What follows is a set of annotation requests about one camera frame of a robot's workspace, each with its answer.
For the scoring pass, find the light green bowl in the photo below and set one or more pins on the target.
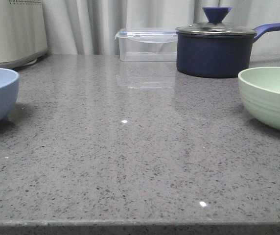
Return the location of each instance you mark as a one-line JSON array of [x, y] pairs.
[[259, 90]]

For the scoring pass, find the clear plastic food container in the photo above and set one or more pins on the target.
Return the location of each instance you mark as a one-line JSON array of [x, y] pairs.
[[147, 45]]

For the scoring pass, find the dark blue saucepan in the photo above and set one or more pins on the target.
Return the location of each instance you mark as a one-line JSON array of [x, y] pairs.
[[217, 56]]

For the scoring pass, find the glass lid with blue knob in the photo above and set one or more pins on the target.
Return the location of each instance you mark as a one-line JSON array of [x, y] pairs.
[[215, 26]]

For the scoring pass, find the cream white kitchen appliance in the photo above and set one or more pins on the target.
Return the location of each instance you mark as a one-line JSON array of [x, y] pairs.
[[22, 32]]

